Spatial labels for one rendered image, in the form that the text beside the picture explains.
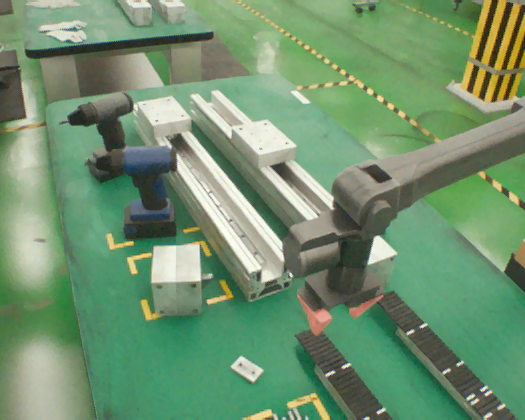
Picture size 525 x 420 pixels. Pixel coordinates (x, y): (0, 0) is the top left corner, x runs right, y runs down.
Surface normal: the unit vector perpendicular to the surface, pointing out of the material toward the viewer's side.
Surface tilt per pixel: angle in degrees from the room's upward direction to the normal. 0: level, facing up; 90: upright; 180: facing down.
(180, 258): 0
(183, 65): 90
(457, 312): 0
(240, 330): 0
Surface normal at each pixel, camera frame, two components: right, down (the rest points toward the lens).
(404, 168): -0.10, -0.76
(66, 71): 0.40, 0.56
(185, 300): 0.12, 0.59
